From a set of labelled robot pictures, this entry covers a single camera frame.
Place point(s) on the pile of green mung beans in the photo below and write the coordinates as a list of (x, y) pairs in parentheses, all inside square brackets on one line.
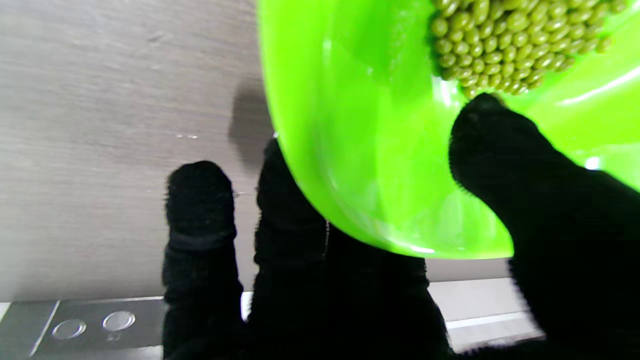
[(510, 45)]

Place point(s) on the bright green plastic bowl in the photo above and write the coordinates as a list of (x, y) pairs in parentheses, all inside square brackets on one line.
[(360, 125)]

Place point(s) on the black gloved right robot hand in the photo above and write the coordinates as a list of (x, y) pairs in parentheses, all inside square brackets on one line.
[(575, 240)]

